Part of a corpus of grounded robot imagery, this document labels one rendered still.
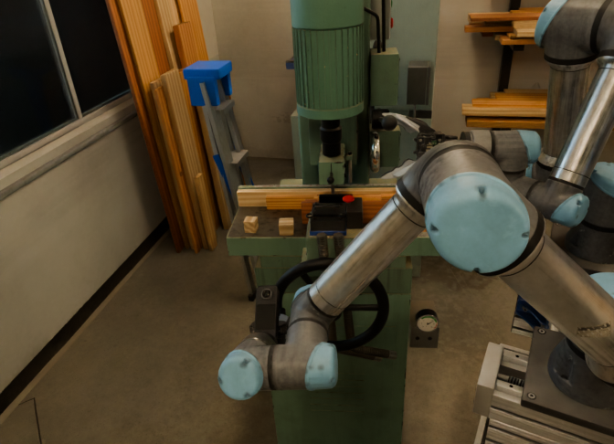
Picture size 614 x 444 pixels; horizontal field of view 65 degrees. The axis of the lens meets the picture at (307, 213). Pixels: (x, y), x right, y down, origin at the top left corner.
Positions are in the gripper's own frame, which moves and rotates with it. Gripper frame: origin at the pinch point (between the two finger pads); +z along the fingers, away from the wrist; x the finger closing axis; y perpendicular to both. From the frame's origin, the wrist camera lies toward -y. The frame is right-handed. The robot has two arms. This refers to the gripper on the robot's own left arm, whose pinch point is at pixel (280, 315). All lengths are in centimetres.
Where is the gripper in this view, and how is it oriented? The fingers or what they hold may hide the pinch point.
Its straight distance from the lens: 115.7
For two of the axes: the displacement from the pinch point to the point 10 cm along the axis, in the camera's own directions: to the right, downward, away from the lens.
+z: 1.4, -0.3, 9.9
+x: 9.9, -0.7, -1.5
